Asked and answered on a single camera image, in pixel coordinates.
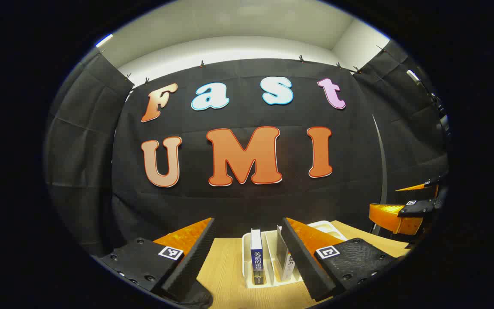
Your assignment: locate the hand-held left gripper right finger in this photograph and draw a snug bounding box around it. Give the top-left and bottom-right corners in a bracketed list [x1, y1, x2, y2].
[280, 217, 402, 302]

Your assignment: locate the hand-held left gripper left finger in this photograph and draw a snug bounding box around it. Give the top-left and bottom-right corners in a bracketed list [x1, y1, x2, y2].
[95, 217, 216, 302]

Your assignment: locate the white book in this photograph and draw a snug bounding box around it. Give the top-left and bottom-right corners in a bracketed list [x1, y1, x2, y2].
[276, 225, 297, 282]

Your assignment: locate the white plastic bookshelf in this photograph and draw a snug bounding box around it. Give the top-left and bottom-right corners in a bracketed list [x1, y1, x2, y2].
[242, 220, 347, 289]

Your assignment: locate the blue book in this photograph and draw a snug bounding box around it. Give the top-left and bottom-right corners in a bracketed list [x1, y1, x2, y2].
[250, 228, 265, 286]

